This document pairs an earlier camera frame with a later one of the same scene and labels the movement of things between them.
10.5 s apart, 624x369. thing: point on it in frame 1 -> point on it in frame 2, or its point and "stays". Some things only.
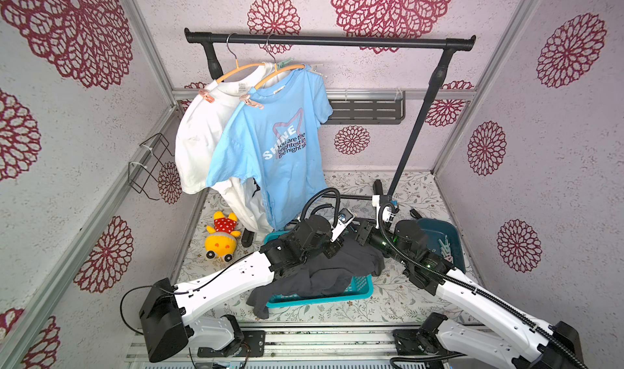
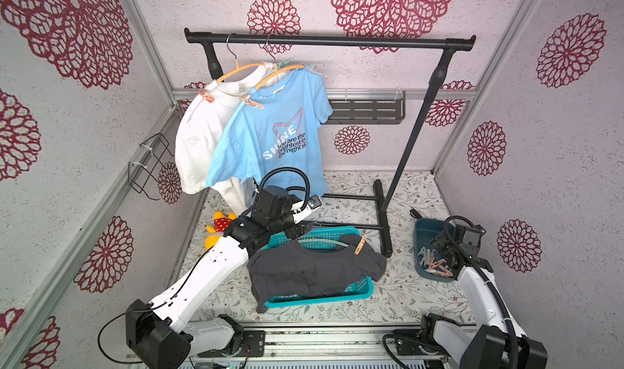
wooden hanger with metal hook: x=238 y=67 stays
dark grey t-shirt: x=330 y=276 stays
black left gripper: x=336 y=245 -> x=298 y=230
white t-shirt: x=199 y=134 stays
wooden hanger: x=276 y=71 stays
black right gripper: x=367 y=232 -> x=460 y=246
